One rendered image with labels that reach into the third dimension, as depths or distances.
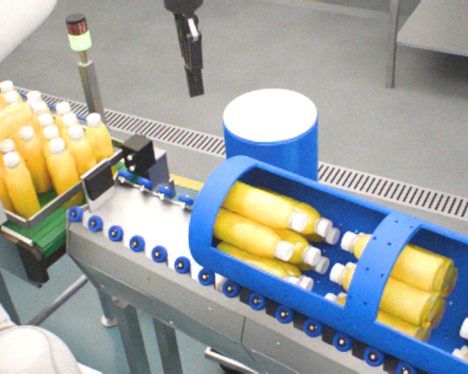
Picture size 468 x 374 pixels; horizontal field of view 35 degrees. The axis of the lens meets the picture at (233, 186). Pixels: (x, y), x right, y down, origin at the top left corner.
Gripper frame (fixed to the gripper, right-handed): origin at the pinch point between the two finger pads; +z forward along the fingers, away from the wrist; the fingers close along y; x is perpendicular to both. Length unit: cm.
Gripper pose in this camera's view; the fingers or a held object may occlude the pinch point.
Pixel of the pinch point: (194, 79)
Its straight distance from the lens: 151.4
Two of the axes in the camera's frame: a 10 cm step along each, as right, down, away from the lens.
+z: 0.9, 7.7, 6.4
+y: -3.2, -5.8, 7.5
